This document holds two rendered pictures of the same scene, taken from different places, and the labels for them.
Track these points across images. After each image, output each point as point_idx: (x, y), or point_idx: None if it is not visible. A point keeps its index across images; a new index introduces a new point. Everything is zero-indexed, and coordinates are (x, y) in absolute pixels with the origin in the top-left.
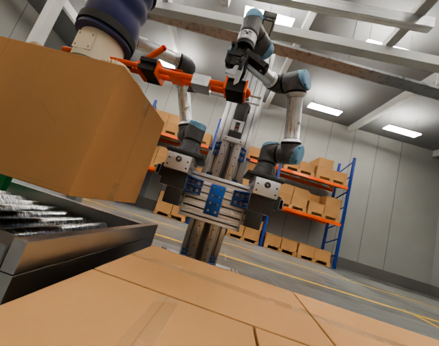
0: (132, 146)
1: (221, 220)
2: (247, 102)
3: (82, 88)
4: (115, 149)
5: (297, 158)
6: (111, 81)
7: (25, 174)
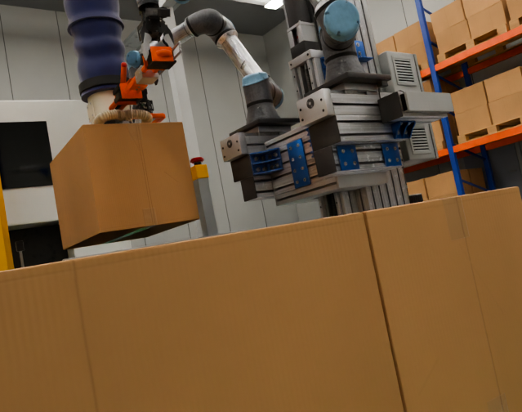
0: (145, 170)
1: (315, 184)
2: (175, 57)
3: (80, 158)
4: (122, 184)
5: (335, 29)
6: (83, 141)
7: (88, 232)
